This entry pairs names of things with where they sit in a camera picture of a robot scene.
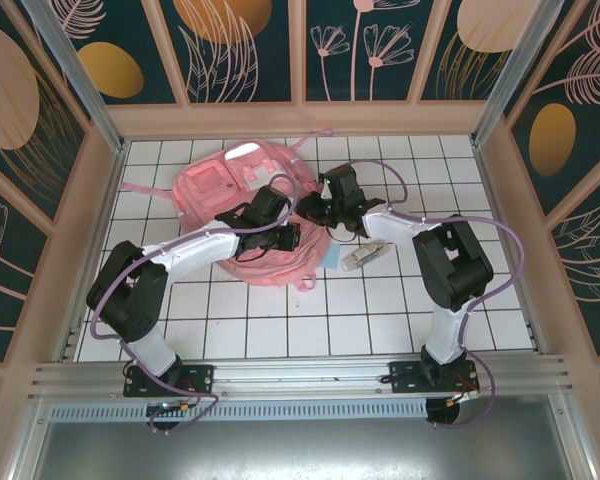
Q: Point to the light blue card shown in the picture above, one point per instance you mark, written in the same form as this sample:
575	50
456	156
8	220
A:
331	257

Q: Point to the aluminium mounting rail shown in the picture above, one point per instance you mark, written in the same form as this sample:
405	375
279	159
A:
300	372

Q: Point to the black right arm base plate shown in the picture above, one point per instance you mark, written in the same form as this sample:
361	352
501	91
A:
402	377

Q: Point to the small green circuit board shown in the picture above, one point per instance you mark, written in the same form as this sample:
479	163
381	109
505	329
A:
170	407

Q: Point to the pink student backpack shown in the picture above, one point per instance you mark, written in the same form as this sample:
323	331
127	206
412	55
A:
210	185

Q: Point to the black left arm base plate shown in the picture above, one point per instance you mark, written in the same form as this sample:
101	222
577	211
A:
200	377

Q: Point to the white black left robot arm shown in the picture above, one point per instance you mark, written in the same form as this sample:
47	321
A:
195	250

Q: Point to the grey metal panel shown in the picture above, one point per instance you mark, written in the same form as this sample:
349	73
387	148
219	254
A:
300	450

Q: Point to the aluminium frame post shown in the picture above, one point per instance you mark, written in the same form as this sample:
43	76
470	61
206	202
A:
512	70
80	80

